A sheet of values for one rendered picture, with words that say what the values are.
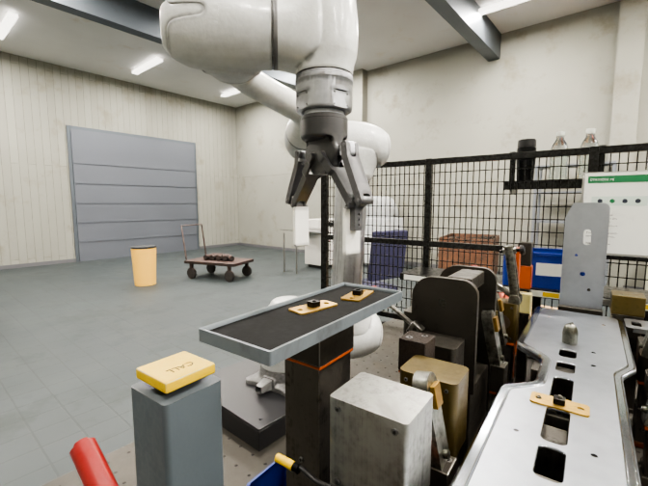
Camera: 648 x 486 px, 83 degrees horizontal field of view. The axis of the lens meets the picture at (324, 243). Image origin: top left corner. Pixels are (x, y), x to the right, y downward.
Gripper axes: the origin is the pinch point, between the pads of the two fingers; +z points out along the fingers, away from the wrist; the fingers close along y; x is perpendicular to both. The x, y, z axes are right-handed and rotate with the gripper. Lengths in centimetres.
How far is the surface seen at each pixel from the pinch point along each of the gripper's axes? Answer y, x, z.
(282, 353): 11.0, -14.6, 11.5
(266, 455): -30, 5, 57
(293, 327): 4.5, -8.8, 11.2
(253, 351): 8.8, -17.3, 11.2
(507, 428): 23.2, 17.2, 27.2
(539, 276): -9, 106, 20
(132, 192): -989, 141, -34
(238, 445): -38, 0, 57
